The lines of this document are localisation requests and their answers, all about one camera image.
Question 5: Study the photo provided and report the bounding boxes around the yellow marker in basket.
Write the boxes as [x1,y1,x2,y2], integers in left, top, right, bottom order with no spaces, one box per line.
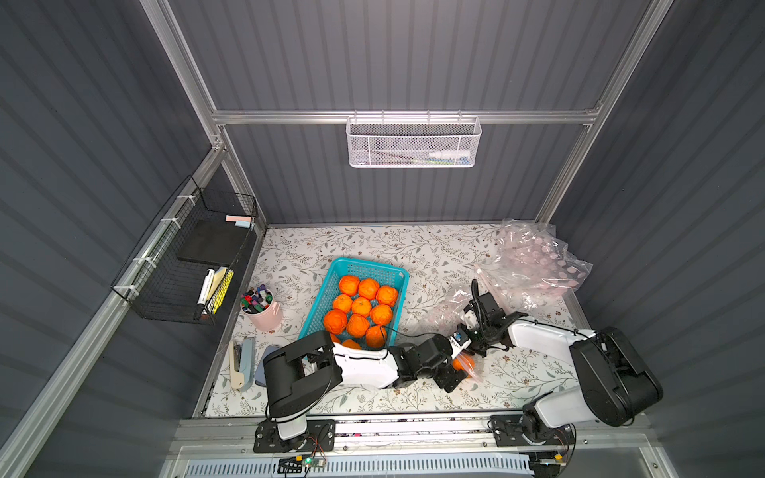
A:
[204,267,234,316]

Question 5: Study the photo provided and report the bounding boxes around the small bag orange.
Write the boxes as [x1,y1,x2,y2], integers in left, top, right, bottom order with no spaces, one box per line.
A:
[452,354,475,374]
[365,326,388,350]
[347,314,370,339]

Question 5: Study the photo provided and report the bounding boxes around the green led circuit board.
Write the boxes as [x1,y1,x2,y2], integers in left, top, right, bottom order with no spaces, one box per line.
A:
[276,455,327,476]

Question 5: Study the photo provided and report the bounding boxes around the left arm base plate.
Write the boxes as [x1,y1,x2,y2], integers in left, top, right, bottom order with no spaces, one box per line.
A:
[253,416,337,453]

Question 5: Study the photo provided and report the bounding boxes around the white pen in mesh basket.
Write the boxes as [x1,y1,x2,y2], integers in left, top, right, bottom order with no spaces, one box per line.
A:
[428,149,473,167]

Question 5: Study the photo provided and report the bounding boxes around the white wire mesh basket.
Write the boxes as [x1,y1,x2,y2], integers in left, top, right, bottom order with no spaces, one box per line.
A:
[346,115,482,168]

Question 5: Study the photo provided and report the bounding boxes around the black wire wall basket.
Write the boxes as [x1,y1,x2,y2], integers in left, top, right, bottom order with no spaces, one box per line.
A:
[112,177,259,326]

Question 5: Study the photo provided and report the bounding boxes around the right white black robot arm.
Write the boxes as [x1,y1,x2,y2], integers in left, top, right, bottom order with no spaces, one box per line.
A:
[464,279,663,441]

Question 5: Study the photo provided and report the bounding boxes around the white marker in basket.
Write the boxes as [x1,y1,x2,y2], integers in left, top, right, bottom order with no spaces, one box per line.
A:
[196,269,215,308]

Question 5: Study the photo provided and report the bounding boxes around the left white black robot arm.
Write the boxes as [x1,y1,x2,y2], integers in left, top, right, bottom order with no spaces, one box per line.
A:
[263,332,471,442]

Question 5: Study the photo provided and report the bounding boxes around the aluminium linear rail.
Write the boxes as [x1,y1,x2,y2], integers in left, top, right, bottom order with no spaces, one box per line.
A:
[167,411,659,461]

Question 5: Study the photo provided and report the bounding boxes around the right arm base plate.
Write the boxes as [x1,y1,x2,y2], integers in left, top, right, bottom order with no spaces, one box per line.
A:
[487,414,576,449]

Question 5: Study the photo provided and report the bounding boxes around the pink sticky notes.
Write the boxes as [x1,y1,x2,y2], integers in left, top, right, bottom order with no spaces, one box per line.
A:
[225,215,253,229]

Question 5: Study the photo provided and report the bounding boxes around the teal plastic basket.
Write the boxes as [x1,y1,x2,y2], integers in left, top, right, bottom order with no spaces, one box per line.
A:
[299,258,410,350]

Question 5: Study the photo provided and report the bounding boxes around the black notebook in basket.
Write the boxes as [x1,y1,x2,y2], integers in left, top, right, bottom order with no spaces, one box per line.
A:
[177,220,249,266]

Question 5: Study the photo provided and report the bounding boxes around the pink pen cup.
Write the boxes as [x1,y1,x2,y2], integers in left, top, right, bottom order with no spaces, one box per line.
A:
[240,284,284,333]

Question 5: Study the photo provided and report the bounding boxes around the clear zip-top bag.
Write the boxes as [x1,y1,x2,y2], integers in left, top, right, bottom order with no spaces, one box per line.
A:
[480,219,593,295]
[426,287,483,382]

